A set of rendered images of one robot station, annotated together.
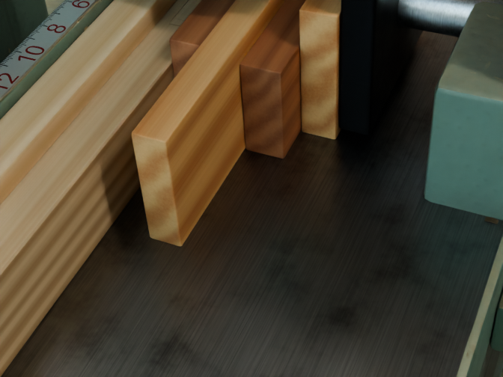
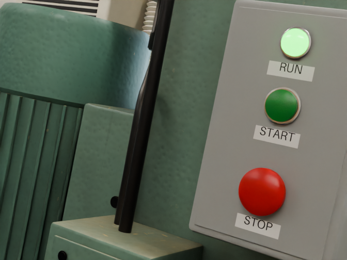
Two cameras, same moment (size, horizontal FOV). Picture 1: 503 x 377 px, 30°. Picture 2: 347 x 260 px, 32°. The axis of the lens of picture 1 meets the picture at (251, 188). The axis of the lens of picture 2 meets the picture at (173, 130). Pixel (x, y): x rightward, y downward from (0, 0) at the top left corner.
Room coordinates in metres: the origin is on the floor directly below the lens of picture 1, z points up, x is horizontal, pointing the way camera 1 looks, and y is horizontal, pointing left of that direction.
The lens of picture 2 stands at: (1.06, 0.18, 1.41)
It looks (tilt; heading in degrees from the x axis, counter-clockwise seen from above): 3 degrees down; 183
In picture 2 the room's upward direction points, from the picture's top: 11 degrees clockwise
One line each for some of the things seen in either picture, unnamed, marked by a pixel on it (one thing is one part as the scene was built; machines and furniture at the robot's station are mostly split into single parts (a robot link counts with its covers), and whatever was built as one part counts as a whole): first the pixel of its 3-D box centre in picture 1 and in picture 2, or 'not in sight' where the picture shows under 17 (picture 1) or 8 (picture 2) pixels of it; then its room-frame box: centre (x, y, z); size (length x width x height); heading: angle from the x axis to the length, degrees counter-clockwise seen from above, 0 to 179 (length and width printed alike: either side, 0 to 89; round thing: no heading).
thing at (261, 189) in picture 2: not in sight; (261, 191); (0.68, 0.22, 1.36); 0.03 x 0.01 x 0.03; 64
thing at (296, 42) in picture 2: not in sight; (294, 42); (0.68, 0.23, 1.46); 0.02 x 0.01 x 0.02; 64
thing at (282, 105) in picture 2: not in sight; (281, 105); (0.68, 0.23, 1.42); 0.02 x 0.01 x 0.02; 64
